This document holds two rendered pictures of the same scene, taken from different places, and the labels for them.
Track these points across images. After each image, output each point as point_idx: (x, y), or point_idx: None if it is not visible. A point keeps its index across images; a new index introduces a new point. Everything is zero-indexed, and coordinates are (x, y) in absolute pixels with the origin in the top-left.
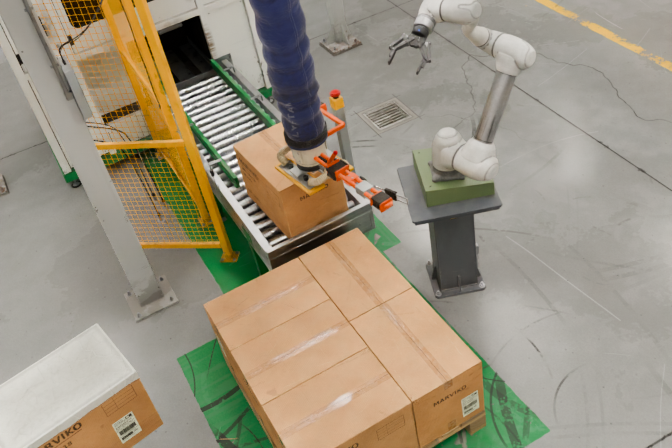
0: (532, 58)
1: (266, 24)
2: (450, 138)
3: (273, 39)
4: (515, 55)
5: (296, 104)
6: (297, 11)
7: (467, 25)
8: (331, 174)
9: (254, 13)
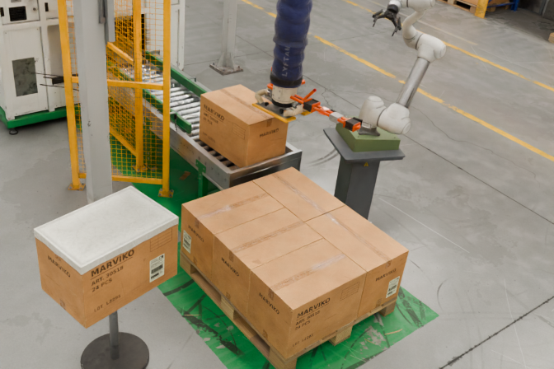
0: (443, 51)
1: None
2: (378, 102)
3: None
4: (434, 46)
5: (293, 49)
6: None
7: (415, 16)
8: (307, 107)
9: None
